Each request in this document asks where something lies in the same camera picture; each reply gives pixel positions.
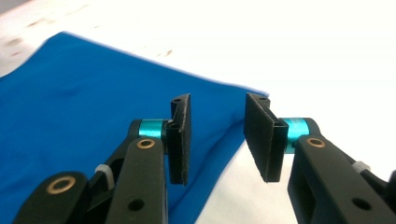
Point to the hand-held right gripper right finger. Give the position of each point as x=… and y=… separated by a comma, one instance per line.
x=264, y=140

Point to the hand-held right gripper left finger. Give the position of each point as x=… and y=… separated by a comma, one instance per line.
x=180, y=143

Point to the blue t-shirt white print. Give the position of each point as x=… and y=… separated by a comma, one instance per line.
x=77, y=109

